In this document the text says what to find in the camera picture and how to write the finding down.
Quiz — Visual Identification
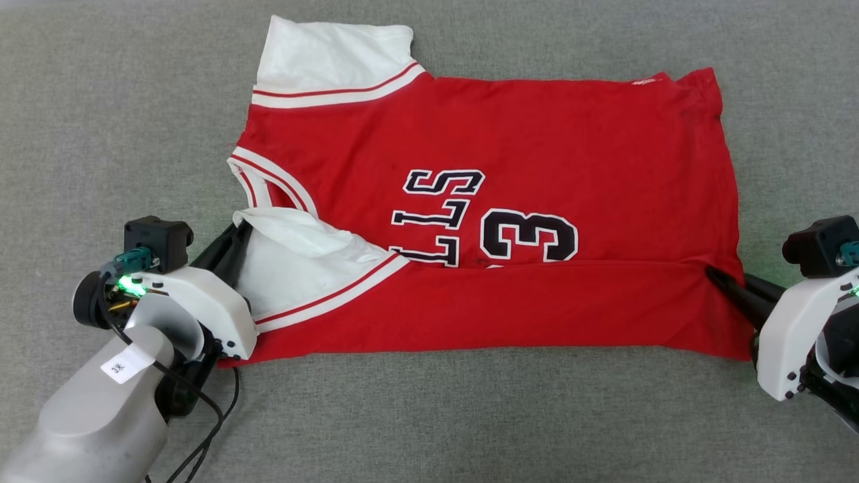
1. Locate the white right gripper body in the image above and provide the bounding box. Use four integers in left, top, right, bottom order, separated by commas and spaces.
758, 267, 859, 402

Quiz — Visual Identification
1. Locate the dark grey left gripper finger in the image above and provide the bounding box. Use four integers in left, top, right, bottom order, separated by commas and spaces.
193, 225, 241, 269
215, 221, 254, 289

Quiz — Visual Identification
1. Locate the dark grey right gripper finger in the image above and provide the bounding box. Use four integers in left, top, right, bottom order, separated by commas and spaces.
744, 274, 786, 304
705, 266, 772, 329

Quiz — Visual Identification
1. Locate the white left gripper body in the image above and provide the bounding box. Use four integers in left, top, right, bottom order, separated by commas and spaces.
124, 266, 258, 360

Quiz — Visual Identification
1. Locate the red white basketball jersey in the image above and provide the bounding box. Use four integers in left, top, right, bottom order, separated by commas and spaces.
218, 15, 754, 368

